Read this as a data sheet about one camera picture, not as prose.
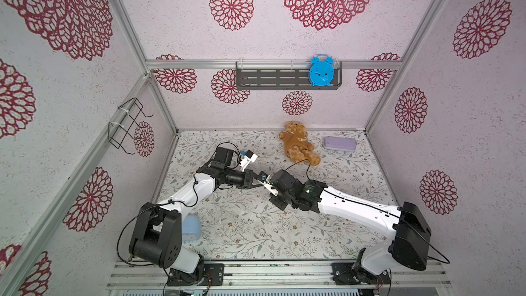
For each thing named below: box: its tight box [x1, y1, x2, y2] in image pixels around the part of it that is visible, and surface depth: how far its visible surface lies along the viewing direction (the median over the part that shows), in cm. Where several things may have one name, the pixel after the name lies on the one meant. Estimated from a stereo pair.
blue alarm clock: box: [308, 54, 335, 87], surface depth 90 cm
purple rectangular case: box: [323, 136, 357, 152], surface depth 112 cm
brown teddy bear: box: [278, 120, 322, 167], surface depth 107 cm
